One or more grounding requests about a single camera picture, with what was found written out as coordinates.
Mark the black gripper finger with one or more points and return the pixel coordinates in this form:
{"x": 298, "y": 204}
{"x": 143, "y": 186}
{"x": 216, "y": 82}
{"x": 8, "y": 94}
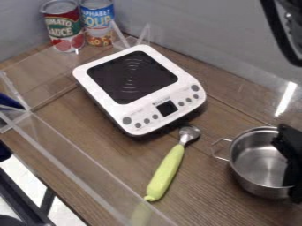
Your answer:
{"x": 293, "y": 171}
{"x": 295, "y": 193}

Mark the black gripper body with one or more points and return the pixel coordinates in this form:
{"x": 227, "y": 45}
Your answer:
{"x": 289, "y": 142}

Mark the silver metal pot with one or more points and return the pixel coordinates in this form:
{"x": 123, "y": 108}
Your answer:
{"x": 255, "y": 162}

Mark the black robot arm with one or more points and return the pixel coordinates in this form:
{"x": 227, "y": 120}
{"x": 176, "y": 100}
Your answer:
{"x": 283, "y": 15}

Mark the white and black stove top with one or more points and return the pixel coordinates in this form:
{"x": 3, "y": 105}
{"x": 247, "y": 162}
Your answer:
{"x": 140, "y": 88}

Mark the clear acrylic barrier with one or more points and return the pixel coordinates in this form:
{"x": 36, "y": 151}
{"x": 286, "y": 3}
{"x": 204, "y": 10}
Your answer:
{"x": 112, "y": 195}

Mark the alphabet soup can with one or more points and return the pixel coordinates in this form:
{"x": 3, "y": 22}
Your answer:
{"x": 98, "y": 13}

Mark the tomato sauce can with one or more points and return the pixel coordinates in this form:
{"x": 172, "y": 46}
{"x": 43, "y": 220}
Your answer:
{"x": 63, "y": 24}

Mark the green handled ice cream scoop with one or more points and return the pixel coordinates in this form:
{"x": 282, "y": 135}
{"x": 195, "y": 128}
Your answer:
{"x": 167, "y": 168}

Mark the black table frame leg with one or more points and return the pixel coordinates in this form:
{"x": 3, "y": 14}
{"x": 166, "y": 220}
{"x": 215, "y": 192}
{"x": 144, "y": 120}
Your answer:
{"x": 28, "y": 213}

